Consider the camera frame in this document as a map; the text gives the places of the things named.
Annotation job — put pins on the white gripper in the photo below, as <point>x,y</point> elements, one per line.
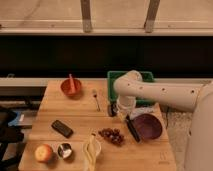
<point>125,105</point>

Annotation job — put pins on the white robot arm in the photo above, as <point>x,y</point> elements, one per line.
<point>195,98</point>

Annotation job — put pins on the bunch of red grapes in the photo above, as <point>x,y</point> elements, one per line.
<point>112,136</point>

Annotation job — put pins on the dark purple plate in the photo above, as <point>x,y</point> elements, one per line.
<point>148,126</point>

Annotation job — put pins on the metal fork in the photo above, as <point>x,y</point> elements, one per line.
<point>96,99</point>

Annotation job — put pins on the orange carrot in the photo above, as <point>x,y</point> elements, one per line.
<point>72,84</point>

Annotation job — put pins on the peeled banana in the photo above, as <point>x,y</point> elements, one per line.
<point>91,151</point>

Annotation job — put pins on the orange bowl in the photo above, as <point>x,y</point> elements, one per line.
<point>65,87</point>

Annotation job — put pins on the small metal cup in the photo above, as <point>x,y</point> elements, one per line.
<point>64,150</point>

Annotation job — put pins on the red yellow apple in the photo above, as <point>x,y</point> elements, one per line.
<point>43,153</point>

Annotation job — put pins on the black chair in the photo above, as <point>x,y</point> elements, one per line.
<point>8,134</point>

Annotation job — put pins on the metal window post right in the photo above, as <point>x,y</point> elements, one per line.
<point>151,15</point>

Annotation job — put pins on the metal window post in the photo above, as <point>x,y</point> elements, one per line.
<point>86,16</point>
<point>151,15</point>

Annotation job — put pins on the metal window post left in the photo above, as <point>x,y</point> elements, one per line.
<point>86,16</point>

